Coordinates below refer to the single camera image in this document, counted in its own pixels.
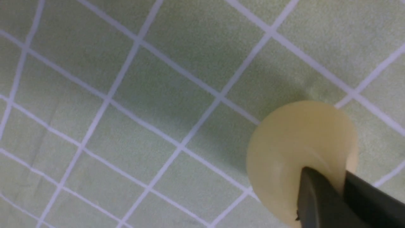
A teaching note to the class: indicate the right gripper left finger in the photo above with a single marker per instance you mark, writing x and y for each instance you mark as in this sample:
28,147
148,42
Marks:
320,206

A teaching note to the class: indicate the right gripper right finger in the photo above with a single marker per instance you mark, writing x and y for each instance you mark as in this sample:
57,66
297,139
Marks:
374,207

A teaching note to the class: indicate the yellow bun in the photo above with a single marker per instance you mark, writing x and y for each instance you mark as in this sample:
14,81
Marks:
297,135

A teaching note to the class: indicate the green checked tablecloth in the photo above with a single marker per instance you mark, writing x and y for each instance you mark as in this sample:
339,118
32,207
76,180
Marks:
137,113

